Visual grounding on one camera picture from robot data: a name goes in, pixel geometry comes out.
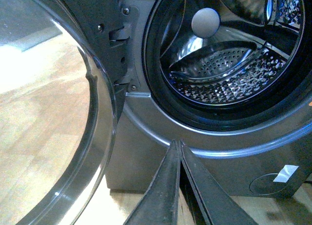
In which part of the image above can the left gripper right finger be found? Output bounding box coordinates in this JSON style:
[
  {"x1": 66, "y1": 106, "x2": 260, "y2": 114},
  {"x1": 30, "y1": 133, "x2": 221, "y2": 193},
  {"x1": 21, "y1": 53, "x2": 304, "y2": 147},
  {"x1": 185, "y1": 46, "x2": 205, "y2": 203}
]
[{"x1": 178, "y1": 141, "x2": 257, "y2": 225}]

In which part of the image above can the round washing machine door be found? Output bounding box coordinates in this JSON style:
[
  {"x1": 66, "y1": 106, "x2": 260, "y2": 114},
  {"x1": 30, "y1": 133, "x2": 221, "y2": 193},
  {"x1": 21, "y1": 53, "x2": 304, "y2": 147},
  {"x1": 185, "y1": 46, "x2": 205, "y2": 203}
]
[{"x1": 0, "y1": 0, "x2": 126, "y2": 225}]

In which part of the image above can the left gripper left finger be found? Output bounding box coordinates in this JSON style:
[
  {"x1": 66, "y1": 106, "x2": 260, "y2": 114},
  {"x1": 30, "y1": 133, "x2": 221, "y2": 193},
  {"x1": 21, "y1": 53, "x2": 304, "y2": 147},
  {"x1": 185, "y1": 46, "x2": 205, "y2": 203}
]
[{"x1": 124, "y1": 140, "x2": 181, "y2": 225}]

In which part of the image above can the grey front-load washing machine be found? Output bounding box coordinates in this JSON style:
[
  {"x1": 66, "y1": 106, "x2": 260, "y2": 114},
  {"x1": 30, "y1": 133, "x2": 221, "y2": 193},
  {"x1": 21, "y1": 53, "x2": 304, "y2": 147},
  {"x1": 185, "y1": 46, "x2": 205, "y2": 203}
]
[{"x1": 106, "y1": 0, "x2": 312, "y2": 197}]

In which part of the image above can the white tape piece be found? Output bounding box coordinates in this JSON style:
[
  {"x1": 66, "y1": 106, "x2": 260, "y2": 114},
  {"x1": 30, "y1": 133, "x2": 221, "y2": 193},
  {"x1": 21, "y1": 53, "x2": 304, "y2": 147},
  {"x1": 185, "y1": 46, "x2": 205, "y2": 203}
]
[{"x1": 273, "y1": 165, "x2": 299, "y2": 183}]

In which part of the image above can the door hinge bracket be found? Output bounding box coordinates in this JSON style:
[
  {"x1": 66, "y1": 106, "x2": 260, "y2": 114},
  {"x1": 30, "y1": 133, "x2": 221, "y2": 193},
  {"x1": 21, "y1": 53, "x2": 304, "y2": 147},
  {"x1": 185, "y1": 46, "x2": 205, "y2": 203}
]
[{"x1": 110, "y1": 6, "x2": 140, "y2": 92}]

